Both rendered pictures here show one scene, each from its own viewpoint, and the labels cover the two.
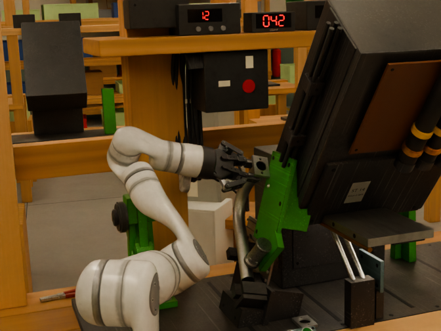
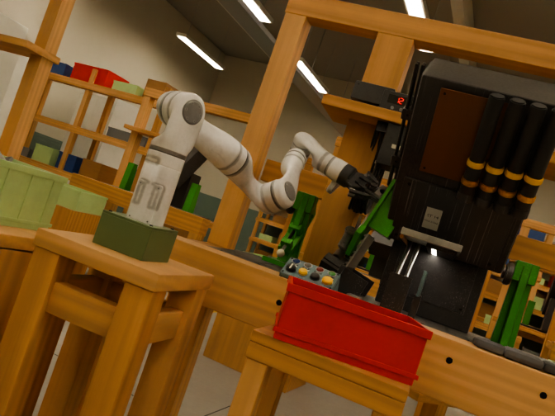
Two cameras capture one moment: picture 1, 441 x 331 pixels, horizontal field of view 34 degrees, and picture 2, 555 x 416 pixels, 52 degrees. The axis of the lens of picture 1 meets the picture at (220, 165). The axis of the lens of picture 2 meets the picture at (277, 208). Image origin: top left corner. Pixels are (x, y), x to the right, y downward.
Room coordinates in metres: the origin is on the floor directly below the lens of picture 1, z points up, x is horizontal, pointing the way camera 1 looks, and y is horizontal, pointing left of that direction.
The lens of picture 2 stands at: (-0.01, -0.91, 1.02)
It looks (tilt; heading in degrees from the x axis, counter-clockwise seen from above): 2 degrees up; 36
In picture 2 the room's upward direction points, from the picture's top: 19 degrees clockwise
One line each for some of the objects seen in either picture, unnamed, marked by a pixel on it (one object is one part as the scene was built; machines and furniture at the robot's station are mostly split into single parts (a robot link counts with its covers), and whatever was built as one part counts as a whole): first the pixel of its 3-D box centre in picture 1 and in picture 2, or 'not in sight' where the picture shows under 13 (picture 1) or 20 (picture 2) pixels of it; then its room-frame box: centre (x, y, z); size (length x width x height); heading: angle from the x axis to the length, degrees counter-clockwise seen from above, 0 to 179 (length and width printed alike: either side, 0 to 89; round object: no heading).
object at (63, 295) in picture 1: (70, 293); not in sight; (1.76, 0.40, 0.89); 0.16 x 0.05 x 0.01; 117
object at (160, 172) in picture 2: not in sight; (155, 187); (0.94, 0.14, 1.02); 0.09 x 0.09 x 0.17; 29
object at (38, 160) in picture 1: (248, 140); (420, 218); (2.02, -0.08, 1.23); 1.30 x 0.05 x 0.09; 109
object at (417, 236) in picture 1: (354, 217); (430, 246); (1.61, -0.31, 1.11); 0.39 x 0.16 x 0.03; 19
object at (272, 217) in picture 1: (287, 198); (387, 214); (1.59, -0.15, 1.17); 0.13 x 0.12 x 0.20; 109
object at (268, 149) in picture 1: (318, 209); (435, 266); (1.84, -0.26, 1.07); 0.30 x 0.18 x 0.34; 109
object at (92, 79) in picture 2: not in sight; (77, 151); (4.41, 5.66, 1.13); 2.48 x 0.54 x 2.27; 104
